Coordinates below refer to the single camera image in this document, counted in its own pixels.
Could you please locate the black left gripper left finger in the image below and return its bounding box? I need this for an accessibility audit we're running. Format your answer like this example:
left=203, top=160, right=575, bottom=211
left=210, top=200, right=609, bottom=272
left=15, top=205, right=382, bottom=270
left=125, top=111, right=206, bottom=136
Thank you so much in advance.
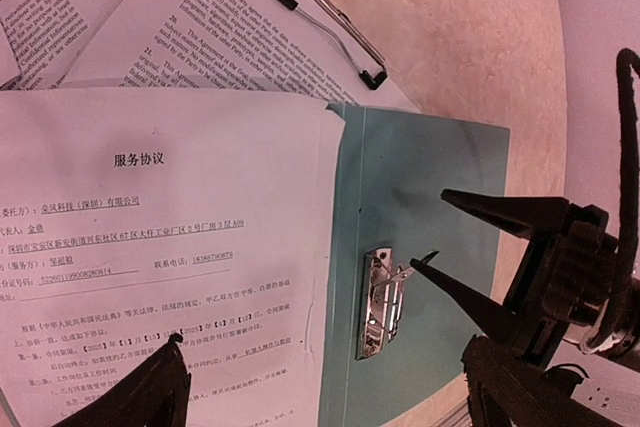
left=56, top=334, right=191, bottom=427

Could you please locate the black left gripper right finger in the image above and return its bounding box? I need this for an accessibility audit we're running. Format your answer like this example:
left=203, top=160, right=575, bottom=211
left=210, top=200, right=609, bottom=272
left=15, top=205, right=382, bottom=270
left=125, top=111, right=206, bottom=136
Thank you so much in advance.
left=462, top=336, right=615, bottom=426

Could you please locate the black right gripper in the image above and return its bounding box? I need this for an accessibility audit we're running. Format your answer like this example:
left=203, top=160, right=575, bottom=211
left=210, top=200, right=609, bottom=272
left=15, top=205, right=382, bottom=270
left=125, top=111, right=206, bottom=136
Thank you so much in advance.
left=410, top=189, right=618, bottom=367

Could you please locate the green file folder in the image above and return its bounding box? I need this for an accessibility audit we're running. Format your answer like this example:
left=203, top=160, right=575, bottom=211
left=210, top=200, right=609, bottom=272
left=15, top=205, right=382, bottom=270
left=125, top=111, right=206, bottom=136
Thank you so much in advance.
left=319, top=105, right=510, bottom=426

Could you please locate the white Chinese agreement sheet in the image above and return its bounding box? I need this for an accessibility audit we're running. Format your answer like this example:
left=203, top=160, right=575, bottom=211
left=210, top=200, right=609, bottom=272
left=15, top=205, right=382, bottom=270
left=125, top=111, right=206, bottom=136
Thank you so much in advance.
left=1, top=88, right=345, bottom=426

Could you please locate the white printed top sheet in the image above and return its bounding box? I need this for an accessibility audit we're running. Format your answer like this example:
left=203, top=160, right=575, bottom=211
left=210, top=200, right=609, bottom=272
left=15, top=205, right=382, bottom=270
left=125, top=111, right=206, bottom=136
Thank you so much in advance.
left=64, top=0, right=413, bottom=111

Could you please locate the metal folder clip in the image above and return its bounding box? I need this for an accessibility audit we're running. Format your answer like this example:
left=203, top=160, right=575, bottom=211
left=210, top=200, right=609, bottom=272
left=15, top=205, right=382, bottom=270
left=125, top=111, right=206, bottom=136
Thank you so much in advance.
left=356, top=246, right=415, bottom=360

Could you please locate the loose metal clip bar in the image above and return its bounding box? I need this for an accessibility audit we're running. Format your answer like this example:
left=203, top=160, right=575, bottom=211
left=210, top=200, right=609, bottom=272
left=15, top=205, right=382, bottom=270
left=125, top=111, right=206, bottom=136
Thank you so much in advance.
left=276, top=0, right=388, bottom=91

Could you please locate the white paper stack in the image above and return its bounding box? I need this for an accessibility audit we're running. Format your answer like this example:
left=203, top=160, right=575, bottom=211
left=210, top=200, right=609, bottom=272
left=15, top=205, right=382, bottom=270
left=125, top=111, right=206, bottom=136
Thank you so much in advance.
left=1, top=0, right=122, bottom=90

